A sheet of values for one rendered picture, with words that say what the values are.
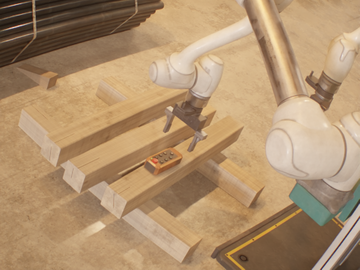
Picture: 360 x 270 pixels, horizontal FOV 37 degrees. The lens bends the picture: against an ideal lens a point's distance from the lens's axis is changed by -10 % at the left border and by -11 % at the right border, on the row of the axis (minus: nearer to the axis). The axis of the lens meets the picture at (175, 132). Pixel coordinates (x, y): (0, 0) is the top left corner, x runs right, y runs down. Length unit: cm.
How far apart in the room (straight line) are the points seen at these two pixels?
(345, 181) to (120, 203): 93
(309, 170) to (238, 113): 204
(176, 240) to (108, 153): 45
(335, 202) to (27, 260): 112
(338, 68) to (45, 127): 131
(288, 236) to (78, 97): 140
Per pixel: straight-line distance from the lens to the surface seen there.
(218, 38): 205
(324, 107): 210
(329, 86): 208
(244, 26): 204
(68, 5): 312
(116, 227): 236
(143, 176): 233
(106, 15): 337
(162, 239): 233
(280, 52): 164
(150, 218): 231
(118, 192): 221
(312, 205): 171
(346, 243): 188
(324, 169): 154
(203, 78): 219
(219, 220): 263
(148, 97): 285
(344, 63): 205
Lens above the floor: 157
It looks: 31 degrees down
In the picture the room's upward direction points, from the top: 24 degrees clockwise
